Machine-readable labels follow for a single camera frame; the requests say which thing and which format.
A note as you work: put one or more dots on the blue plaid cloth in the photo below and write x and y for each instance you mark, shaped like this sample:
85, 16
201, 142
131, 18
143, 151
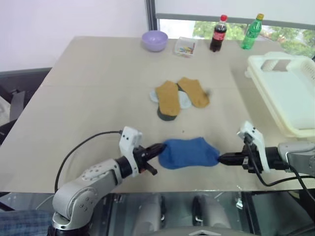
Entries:
24, 223

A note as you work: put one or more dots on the dark window frame post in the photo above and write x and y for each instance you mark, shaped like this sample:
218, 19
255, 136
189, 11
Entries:
150, 14

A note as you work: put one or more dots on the dark green sock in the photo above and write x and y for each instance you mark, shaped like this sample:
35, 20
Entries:
167, 117

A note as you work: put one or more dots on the blue sock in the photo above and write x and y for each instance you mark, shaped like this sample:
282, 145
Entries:
187, 153

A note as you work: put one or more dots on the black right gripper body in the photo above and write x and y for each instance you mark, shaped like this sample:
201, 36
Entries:
247, 159

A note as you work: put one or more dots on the light grey sock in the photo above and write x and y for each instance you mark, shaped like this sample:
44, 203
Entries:
154, 96
184, 99

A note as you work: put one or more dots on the clear box of coloured clips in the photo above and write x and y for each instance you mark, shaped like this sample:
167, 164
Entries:
185, 47

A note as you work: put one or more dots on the cola bottle with red cap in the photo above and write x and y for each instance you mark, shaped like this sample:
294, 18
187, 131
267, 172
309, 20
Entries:
217, 34

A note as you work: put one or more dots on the mustard yellow sock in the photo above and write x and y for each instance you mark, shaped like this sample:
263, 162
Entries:
168, 98
194, 92

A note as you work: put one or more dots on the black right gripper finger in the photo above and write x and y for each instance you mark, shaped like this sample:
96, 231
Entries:
232, 156
232, 161

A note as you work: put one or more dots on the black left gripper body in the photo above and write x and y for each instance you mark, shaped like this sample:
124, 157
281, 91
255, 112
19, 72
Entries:
142, 155

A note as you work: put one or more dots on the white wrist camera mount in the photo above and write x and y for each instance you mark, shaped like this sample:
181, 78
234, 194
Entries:
129, 140
259, 145

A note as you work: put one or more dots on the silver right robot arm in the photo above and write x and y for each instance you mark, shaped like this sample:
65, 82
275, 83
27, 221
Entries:
297, 153

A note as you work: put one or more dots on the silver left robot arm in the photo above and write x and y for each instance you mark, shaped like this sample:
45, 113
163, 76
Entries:
83, 189

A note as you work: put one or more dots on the green bottle with yellow cap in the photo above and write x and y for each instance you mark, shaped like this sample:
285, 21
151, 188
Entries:
251, 33

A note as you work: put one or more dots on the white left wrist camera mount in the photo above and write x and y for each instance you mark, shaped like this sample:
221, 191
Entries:
129, 140

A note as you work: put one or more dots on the purple plastic bowl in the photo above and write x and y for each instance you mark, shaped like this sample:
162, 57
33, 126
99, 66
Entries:
154, 40

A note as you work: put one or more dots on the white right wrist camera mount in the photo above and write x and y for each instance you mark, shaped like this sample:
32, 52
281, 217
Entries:
259, 145

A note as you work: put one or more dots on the white roller window blind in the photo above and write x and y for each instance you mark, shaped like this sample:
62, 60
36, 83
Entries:
233, 11

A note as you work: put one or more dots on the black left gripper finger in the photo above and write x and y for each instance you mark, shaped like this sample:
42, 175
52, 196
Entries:
156, 153
157, 147

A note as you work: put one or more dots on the white plastic basket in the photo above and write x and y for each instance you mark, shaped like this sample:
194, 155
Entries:
285, 93

